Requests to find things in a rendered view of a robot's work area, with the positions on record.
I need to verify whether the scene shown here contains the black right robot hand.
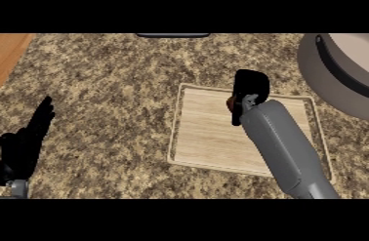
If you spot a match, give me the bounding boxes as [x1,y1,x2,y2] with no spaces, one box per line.
[231,68,272,127]

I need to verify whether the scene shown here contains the pale wooden tray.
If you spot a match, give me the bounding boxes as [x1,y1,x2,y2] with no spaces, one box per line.
[166,82,335,184]

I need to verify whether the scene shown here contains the grey pot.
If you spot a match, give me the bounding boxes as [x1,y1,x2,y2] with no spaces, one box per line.
[296,33,369,121]

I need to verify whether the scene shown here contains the dark grey appliance edge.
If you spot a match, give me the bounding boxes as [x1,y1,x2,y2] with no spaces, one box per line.
[135,32,213,39]

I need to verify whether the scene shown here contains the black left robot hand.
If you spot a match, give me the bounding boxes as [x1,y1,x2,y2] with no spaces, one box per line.
[0,96,57,187]

